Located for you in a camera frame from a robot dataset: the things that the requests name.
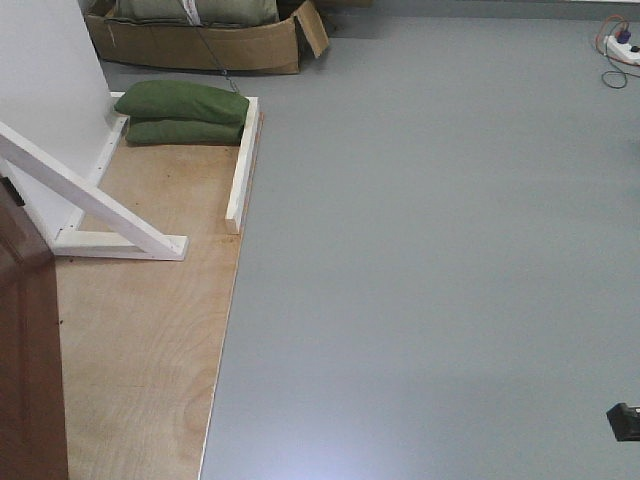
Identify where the white power strip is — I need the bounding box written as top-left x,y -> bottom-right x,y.
606,35 -> 640,66

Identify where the large open cardboard box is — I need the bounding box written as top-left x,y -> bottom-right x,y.
84,1 -> 329,74

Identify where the white far support brace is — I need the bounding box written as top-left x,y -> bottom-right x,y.
1,124 -> 189,261

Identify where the white far edge rail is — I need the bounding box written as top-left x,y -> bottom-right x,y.
225,97 -> 261,235

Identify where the brown wooden door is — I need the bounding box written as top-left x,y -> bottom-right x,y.
1,178 -> 68,479

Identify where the upper far green sandbag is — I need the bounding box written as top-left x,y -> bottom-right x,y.
114,80 -> 250,124

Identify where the lower far green sandbag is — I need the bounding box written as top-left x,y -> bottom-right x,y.
126,119 -> 244,145

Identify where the white wall panel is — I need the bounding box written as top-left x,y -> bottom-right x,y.
0,0 -> 126,246

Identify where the green sandbag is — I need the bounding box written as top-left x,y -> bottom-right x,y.
114,80 -> 250,124
126,119 -> 244,145

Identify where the plywood base platform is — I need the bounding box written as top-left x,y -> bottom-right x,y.
56,145 -> 241,479

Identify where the olive woven sack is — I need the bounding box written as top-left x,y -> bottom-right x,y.
114,0 -> 280,28

